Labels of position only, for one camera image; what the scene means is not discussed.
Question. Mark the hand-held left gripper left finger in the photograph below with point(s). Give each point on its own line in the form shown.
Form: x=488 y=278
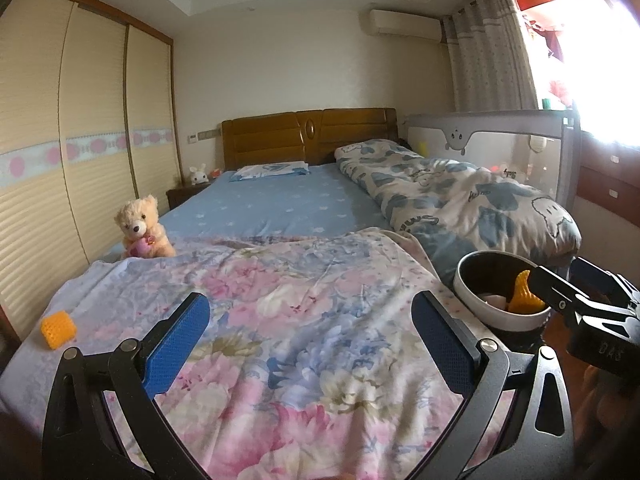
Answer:
x=175 y=345

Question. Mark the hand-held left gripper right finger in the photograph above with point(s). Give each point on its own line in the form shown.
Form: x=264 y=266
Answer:
x=445 y=345

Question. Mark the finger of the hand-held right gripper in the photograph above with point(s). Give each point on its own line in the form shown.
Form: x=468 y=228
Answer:
x=560 y=292
x=600 y=275

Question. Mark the orange mesh sponge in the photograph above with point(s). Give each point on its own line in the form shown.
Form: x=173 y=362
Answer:
x=522 y=295

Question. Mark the white rimmed trash bin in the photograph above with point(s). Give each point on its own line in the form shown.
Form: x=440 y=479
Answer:
x=465 y=285

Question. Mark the white tissue pack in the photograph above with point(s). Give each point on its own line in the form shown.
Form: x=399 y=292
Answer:
x=495 y=302

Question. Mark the brown wooden dresser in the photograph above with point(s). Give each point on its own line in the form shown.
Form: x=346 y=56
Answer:
x=607 y=180

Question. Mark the small yellow mesh roll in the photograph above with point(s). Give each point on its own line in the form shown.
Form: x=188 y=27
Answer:
x=59 y=329

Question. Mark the pink floral blanket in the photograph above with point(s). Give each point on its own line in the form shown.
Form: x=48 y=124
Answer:
x=300 y=335

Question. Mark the beige teddy bear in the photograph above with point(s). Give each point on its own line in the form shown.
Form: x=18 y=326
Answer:
x=137 y=220

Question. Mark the blue white cartoon quilt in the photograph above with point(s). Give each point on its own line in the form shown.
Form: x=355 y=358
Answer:
x=450 y=195

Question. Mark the dark wooden nightstand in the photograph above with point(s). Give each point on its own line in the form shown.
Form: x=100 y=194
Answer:
x=182 y=192

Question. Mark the white bunny toy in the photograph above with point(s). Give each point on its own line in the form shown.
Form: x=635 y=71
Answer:
x=199 y=174

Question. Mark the blue dotted bed sheet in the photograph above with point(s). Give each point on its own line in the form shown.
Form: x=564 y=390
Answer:
x=280 y=205

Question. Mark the small green cup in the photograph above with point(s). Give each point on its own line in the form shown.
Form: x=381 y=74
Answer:
x=548 y=104

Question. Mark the red artificial flowers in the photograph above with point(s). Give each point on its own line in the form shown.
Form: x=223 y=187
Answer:
x=559 y=91

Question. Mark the blue white pillow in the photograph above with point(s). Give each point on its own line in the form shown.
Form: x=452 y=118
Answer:
x=270 y=171

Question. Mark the wooden headboard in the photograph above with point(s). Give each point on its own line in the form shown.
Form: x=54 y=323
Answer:
x=265 y=140

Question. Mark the grey patterned curtain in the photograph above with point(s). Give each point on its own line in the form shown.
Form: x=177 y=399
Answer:
x=487 y=55

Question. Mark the beige sliding door wardrobe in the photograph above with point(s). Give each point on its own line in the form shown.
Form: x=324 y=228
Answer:
x=50 y=110

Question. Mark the white air conditioner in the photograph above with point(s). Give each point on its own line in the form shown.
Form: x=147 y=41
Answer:
x=405 y=25

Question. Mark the grey bed guard rail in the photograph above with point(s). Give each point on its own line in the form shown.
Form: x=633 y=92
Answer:
x=500 y=135

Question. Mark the grey wall panel strip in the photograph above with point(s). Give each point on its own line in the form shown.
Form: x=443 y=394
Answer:
x=210 y=133

